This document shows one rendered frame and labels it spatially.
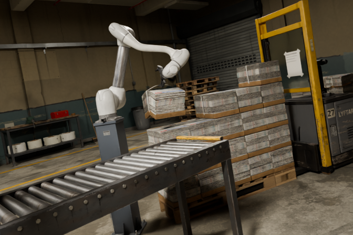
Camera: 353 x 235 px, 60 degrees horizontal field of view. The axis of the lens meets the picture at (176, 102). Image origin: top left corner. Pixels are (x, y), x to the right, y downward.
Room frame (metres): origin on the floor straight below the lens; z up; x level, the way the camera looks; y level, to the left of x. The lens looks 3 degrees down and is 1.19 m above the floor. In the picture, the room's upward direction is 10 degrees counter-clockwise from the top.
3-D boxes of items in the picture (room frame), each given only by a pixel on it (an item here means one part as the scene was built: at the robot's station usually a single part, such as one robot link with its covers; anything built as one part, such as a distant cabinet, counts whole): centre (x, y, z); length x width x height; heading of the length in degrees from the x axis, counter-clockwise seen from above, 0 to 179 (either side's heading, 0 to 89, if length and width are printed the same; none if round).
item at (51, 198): (1.43, 0.68, 0.77); 0.47 x 0.05 x 0.05; 42
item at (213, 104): (3.07, -0.39, 0.95); 0.38 x 0.29 x 0.23; 23
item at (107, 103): (2.64, 0.60, 1.17); 0.18 x 0.16 x 0.22; 167
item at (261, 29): (3.79, -1.19, 0.97); 0.09 x 0.09 x 1.75; 24
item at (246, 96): (3.19, -0.66, 0.95); 0.38 x 0.29 x 0.23; 23
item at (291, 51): (3.50, -1.34, 1.28); 0.57 x 0.01 x 0.65; 24
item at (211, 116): (3.07, -0.38, 0.86); 0.38 x 0.29 x 0.04; 23
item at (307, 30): (3.19, -1.46, 0.97); 0.09 x 0.09 x 1.75; 24
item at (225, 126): (3.02, -0.27, 0.42); 1.17 x 0.39 x 0.83; 114
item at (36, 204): (1.38, 0.73, 0.77); 0.47 x 0.05 x 0.05; 42
